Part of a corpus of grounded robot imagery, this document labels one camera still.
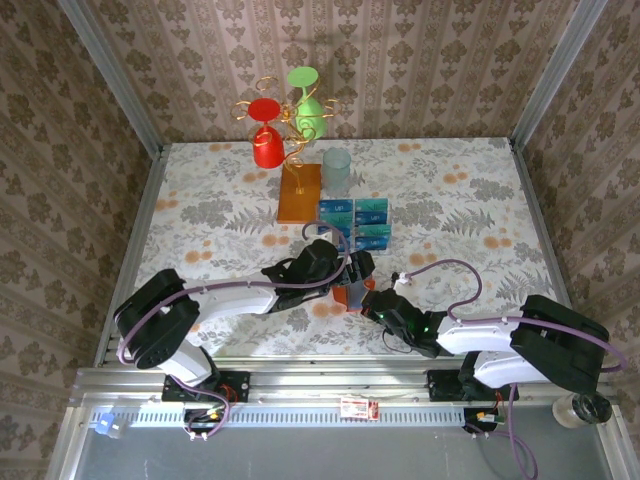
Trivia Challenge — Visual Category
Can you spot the orange card holder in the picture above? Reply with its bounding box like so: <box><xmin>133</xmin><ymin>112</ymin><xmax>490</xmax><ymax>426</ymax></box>
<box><xmin>331</xmin><ymin>278</ymin><xmax>376</xmax><ymax>315</ymax></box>

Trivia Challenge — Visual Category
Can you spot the translucent pale blue cup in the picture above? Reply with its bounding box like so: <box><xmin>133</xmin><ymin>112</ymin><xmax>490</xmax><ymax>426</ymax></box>
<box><xmin>321</xmin><ymin>148</ymin><xmax>353</xmax><ymax>197</ymax></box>

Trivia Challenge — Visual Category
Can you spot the small red white box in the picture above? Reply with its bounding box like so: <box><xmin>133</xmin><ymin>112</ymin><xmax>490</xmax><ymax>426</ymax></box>
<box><xmin>340</xmin><ymin>397</ymin><xmax>380</xmax><ymax>421</ymax></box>

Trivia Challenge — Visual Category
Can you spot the red plastic wine glass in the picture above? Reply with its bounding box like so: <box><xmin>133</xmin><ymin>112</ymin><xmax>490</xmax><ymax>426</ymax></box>
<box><xmin>248</xmin><ymin>98</ymin><xmax>286</xmax><ymax>169</ymax></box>

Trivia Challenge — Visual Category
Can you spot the floral patterned tablecloth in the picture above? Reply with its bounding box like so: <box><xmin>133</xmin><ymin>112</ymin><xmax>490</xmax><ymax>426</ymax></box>
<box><xmin>117</xmin><ymin>138</ymin><xmax>576</xmax><ymax>357</ymax></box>

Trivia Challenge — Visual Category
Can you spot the grey metal panel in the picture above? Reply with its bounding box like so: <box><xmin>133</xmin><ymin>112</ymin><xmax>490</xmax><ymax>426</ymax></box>
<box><xmin>74</xmin><ymin>425</ymin><xmax>614</xmax><ymax>480</ymax></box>

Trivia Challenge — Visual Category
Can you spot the green plastic wine glass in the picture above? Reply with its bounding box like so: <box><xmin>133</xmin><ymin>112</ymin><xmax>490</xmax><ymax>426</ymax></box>
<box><xmin>286</xmin><ymin>66</ymin><xmax>329</xmax><ymax>141</ymax></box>

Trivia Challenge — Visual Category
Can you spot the clear jar black lid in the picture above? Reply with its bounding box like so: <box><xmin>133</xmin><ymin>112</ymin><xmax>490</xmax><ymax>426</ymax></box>
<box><xmin>552</xmin><ymin>393</ymin><xmax>614</xmax><ymax>430</ymax></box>

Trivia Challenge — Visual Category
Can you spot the thin black wire loop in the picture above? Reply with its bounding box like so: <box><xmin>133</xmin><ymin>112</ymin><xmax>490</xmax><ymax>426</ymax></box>
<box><xmin>381</xmin><ymin>323</ymin><xmax>419</xmax><ymax>353</ymax></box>

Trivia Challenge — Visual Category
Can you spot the gold wire rack wooden base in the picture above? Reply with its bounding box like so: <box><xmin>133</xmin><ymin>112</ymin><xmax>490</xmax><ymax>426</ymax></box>
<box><xmin>230</xmin><ymin>76</ymin><xmax>341</xmax><ymax>225</ymax></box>

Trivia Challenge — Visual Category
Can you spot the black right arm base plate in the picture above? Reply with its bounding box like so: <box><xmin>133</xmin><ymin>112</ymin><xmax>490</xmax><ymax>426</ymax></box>
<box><xmin>426</xmin><ymin>368</ymin><xmax>520</xmax><ymax>403</ymax></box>

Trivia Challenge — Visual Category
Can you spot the aluminium frame rail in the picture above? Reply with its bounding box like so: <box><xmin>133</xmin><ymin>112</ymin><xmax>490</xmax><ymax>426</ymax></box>
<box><xmin>69</xmin><ymin>363</ymin><xmax>615</xmax><ymax>407</ymax></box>

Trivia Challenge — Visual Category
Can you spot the white slotted cable duct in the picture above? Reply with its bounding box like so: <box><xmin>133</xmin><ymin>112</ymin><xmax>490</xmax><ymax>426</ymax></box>
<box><xmin>87</xmin><ymin>405</ymin><xmax>466</xmax><ymax>429</ymax></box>

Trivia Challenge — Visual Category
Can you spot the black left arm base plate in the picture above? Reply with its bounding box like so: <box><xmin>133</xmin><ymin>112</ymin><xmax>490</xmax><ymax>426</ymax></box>
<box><xmin>161</xmin><ymin>370</ymin><xmax>251</xmax><ymax>404</ymax></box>

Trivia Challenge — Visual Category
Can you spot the aluminium table side rail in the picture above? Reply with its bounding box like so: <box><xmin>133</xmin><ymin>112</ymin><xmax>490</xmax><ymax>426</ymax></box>
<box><xmin>92</xmin><ymin>143</ymin><xmax>169</xmax><ymax>369</ymax></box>
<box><xmin>508</xmin><ymin>139</ymin><xmax>575</xmax><ymax>304</ymax></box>

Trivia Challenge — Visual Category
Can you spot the aluminium frame post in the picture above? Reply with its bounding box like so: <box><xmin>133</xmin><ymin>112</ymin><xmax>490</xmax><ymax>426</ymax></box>
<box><xmin>54</xmin><ymin>0</ymin><xmax>166</xmax><ymax>156</ymax></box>
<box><xmin>508</xmin><ymin>0</ymin><xmax>610</xmax><ymax>149</ymax></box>

